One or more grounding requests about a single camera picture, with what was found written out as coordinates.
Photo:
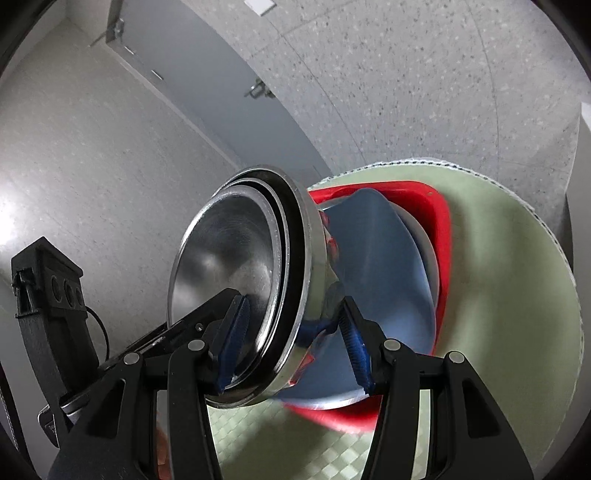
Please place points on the door handle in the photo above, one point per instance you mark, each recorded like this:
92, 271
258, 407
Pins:
259, 89

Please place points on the round table green cloth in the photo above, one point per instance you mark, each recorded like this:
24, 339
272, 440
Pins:
512, 309

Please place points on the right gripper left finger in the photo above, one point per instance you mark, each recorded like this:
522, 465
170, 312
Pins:
114, 436

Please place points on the red plastic basin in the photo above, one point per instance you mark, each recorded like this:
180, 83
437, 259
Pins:
431, 210

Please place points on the grey door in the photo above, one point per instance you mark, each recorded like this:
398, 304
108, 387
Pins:
203, 79

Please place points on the white sink counter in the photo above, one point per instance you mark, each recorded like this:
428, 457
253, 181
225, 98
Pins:
578, 196

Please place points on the blue plastic plate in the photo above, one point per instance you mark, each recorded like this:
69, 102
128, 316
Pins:
342, 373

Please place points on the small steel bowl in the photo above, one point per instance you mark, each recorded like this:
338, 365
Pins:
233, 242

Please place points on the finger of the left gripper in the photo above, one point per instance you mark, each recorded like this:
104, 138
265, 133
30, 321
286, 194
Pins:
175, 322

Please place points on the white wall switch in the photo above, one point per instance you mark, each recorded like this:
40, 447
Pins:
260, 7

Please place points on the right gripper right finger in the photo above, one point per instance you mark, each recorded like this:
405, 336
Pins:
470, 437

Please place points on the medium steel bowl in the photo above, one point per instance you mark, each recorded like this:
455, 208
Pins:
309, 293

